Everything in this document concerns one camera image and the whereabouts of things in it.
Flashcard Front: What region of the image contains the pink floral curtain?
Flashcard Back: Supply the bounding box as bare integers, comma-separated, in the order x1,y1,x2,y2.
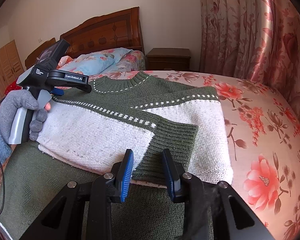
199,0,300,130

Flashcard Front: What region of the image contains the light wooden wardrobe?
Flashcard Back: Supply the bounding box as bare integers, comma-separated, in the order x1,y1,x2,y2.
0,39,25,108

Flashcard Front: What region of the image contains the red blanket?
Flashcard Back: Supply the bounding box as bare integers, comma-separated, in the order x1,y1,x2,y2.
4,79,22,96

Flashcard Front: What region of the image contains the dark wooden nightstand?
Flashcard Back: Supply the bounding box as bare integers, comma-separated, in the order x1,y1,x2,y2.
145,48,192,72

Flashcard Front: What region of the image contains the pink floral bed sheet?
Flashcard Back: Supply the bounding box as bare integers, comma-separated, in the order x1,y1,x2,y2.
0,49,300,240

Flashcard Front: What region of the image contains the person's left hand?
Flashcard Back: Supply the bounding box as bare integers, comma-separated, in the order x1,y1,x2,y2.
0,90,52,155

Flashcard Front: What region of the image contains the large carved wooden headboard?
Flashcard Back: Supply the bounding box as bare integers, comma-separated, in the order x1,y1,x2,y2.
59,7,144,59

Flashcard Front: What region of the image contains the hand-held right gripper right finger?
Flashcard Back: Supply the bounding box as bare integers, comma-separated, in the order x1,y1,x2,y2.
162,148,275,240

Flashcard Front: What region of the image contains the small wooden headboard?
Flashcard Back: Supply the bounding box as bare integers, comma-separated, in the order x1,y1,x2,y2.
24,37,57,70

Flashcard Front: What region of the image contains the light blue floral quilt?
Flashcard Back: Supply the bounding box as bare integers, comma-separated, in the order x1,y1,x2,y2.
59,47,132,77

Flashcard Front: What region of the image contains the pink floral pillow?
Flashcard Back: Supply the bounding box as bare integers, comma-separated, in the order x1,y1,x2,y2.
57,56,76,67

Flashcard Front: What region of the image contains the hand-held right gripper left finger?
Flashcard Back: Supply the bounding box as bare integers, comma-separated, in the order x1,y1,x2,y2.
19,149,135,240

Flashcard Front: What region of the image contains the green and white knitted sweater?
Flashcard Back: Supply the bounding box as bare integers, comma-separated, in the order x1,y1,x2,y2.
0,70,234,240

